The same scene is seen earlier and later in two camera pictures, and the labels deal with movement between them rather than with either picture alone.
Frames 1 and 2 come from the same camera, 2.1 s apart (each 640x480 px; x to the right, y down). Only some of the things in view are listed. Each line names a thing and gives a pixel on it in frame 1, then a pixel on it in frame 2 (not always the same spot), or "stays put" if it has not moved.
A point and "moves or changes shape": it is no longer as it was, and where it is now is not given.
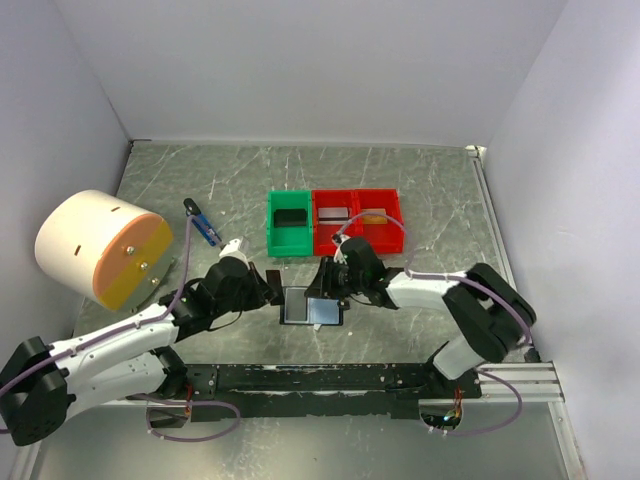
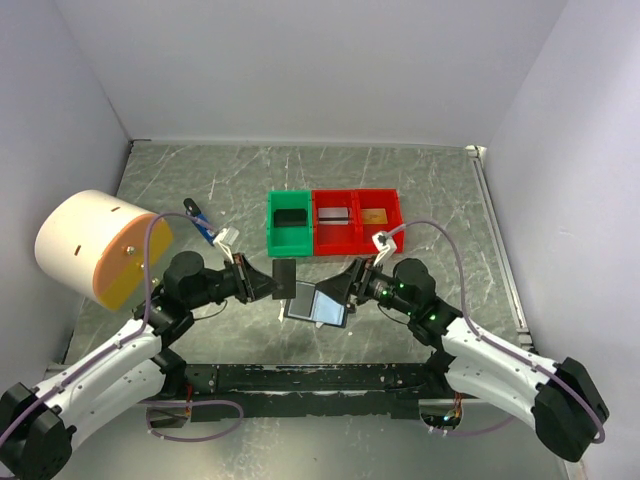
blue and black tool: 201,222 stays put
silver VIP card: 333,215 stays put
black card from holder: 274,281 moves or changes shape
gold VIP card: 375,219 stays put
